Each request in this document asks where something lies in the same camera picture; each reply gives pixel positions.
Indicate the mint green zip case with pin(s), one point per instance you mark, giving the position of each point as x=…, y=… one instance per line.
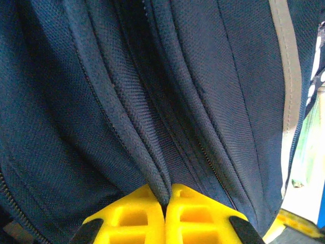
x=308, y=152

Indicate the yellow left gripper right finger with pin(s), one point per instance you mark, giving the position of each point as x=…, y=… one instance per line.
x=198, y=228

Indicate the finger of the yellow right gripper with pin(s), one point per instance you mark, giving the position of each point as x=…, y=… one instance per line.
x=292, y=225

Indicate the navy blue backpack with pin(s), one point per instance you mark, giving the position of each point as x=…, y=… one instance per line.
x=101, y=89

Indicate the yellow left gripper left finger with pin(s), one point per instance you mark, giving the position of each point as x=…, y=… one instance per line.
x=132, y=228

